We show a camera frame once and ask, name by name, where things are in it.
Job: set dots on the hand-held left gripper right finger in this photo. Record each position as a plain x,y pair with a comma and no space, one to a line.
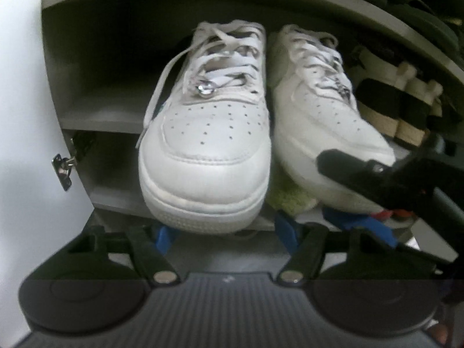
286,230

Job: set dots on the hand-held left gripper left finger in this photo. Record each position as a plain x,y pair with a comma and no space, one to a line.
163,235

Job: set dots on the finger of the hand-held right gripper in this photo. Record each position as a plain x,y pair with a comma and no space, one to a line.
362,223
348,168

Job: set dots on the white sneaker grey side patch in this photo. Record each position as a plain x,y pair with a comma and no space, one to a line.
319,123

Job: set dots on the white perforated-toe sneaker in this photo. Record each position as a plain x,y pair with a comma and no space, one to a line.
203,152

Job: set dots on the grey shoe cabinet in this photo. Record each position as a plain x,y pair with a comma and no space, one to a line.
108,79

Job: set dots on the yellow green fuzzy slipper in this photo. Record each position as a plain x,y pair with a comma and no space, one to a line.
290,195

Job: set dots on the metal cabinet hinge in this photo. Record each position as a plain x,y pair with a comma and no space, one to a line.
63,168

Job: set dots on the white cabinet door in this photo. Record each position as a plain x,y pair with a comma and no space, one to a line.
29,116

